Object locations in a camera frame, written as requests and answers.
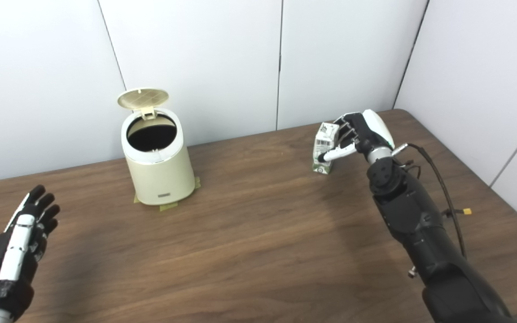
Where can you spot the cream round bin lid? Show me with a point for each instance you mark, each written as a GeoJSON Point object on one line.
{"type": "Point", "coordinates": [143, 98]}

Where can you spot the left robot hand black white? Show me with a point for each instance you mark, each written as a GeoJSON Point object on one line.
{"type": "Point", "coordinates": [11, 255]}

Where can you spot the white green milk carton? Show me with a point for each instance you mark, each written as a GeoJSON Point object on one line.
{"type": "Point", "coordinates": [323, 139]}

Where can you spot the yellow-green tape piece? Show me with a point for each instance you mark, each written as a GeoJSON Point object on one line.
{"type": "Point", "coordinates": [197, 182]}

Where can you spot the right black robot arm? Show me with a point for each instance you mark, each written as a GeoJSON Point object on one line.
{"type": "Point", "coordinates": [420, 224]}

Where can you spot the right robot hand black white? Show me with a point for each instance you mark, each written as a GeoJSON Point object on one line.
{"type": "Point", "coordinates": [370, 130]}

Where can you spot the cream-colored round bin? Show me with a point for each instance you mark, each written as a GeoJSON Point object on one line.
{"type": "Point", "coordinates": [162, 177]}

